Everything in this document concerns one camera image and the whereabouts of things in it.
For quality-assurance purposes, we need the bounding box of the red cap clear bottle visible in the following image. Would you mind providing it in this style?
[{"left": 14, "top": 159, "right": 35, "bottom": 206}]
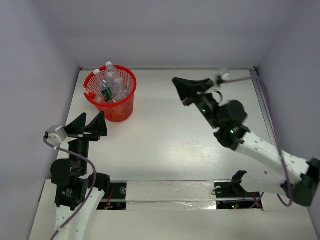
[{"left": 88, "top": 92, "right": 105, "bottom": 104}]

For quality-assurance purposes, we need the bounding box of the red mesh plastic basket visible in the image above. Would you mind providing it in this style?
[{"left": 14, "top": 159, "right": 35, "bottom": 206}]
[{"left": 83, "top": 65, "right": 137, "bottom": 123}]

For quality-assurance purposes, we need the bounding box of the clear unlabelled plastic bottle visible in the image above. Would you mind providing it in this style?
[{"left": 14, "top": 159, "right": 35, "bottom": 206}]
[{"left": 105, "top": 61, "right": 126, "bottom": 98}]

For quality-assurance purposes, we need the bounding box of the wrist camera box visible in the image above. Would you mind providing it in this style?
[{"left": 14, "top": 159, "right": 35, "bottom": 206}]
[
  {"left": 44, "top": 125, "right": 76, "bottom": 146},
  {"left": 214, "top": 68, "right": 230, "bottom": 84}
]

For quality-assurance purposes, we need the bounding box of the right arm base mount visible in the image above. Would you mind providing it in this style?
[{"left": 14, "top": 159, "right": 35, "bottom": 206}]
[{"left": 211, "top": 170, "right": 263, "bottom": 210}]

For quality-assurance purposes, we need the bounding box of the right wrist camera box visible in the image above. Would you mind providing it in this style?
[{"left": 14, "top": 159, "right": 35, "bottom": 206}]
[{"left": 214, "top": 68, "right": 230, "bottom": 84}]

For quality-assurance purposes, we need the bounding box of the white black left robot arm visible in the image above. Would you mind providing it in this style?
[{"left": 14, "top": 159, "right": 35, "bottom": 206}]
[{"left": 43, "top": 111, "right": 111, "bottom": 240}]

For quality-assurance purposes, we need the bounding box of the purple label small bottle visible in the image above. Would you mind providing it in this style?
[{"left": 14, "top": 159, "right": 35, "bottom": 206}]
[{"left": 114, "top": 89, "right": 129, "bottom": 102}]

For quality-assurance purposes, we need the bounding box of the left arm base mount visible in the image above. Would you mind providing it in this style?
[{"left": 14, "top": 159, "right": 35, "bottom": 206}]
[{"left": 97, "top": 181, "right": 127, "bottom": 211}]

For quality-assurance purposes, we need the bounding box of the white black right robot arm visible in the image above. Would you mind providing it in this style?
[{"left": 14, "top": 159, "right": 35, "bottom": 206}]
[{"left": 172, "top": 75, "right": 320, "bottom": 207}]

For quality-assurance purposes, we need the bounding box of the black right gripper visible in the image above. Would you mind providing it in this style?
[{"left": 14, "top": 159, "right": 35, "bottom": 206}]
[{"left": 173, "top": 76, "right": 223, "bottom": 129}]

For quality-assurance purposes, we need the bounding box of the silver foil tape strip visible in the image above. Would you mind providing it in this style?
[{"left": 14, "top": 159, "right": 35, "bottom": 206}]
[{"left": 125, "top": 181, "right": 217, "bottom": 211}]

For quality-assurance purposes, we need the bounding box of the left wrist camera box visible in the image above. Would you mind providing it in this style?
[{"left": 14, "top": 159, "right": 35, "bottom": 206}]
[{"left": 44, "top": 125, "right": 76, "bottom": 146}]

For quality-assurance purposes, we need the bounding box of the green label clear bottle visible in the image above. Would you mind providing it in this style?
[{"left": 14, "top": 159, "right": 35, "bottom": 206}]
[{"left": 93, "top": 69, "right": 114, "bottom": 104}]

